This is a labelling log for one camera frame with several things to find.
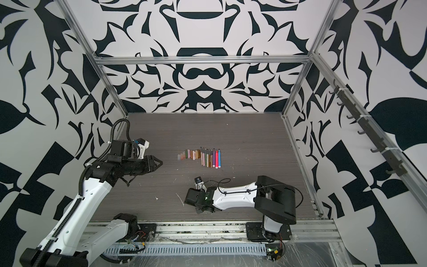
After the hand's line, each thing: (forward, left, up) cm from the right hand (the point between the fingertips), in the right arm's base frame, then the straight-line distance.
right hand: (201, 203), depth 82 cm
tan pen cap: (+28, +4, +1) cm, 28 cm away
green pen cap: (+28, +10, +1) cm, 30 cm away
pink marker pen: (+26, 0, 0) cm, 26 cm away
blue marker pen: (+24, -9, +1) cm, 26 cm away
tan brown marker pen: (+27, +1, 0) cm, 27 cm away
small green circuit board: (-19, -31, -2) cm, 37 cm away
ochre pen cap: (+28, +7, +1) cm, 28 cm away
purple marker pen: (+25, -6, 0) cm, 26 cm away
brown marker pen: (+25, -4, +1) cm, 25 cm away
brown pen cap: (+28, +2, +1) cm, 28 cm away
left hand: (+13, +17, +21) cm, 30 cm away
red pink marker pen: (+24, -8, +1) cm, 25 cm away
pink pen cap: (+27, +5, +1) cm, 27 cm away
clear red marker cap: (+26, +12, +1) cm, 29 cm away
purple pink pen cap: (+28, +8, +1) cm, 29 cm away
